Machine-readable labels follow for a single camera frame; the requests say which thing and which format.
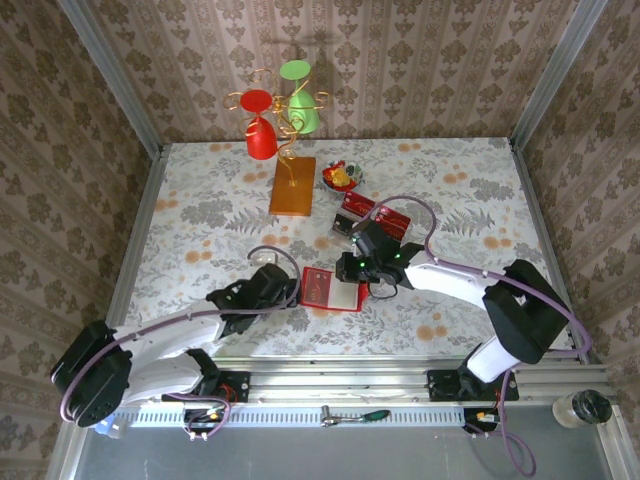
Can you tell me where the red card holder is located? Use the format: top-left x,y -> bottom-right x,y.
299,266 -> 367,314

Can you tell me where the black credit card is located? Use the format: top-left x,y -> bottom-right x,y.
329,213 -> 357,240

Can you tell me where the red VIP credit card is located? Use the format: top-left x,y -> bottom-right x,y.
341,189 -> 377,217

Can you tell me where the floral print tablecloth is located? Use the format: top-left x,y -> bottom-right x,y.
127,137 -> 576,357

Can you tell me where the leaf patterned ceramic bowl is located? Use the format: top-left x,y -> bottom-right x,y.
322,159 -> 365,194

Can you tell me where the black wiring junction board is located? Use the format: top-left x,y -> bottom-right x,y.
181,405 -> 232,444
462,407 -> 503,441

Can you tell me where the red wine glass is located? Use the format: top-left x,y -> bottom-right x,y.
239,88 -> 279,161

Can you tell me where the green wine glass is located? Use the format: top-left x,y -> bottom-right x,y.
278,59 -> 322,135

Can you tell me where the blue white plastic connector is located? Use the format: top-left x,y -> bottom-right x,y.
94,418 -> 130,441

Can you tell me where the clear cup black lid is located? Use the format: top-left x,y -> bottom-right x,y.
551,388 -> 614,430

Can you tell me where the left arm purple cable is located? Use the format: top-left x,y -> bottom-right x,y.
58,244 -> 302,444

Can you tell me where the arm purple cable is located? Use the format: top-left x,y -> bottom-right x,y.
367,194 -> 594,476
58,244 -> 302,444

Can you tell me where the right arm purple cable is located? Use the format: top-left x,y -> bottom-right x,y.
367,194 -> 594,476

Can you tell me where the gold wire rack wooden base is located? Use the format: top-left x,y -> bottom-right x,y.
222,68 -> 332,217

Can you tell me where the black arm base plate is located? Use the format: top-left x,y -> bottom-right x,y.
161,369 -> 251,404
427,368 -> 520,402

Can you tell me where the aluminium extrusion rail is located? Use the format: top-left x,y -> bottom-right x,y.
69,355 -> 616,416

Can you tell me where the white slotted cable duct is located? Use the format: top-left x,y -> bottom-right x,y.
117,409 -> 466,429

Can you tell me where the aluminium side rail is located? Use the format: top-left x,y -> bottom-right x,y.
94,144 -> 169,361
507,139 -> 592,364

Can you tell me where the ratchet wrench green handle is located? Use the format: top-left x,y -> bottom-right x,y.
319,403 -> 393,429

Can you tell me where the aluminium frame post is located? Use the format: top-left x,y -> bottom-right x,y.
55,0 -> 165,157
508,0 -> 610,151

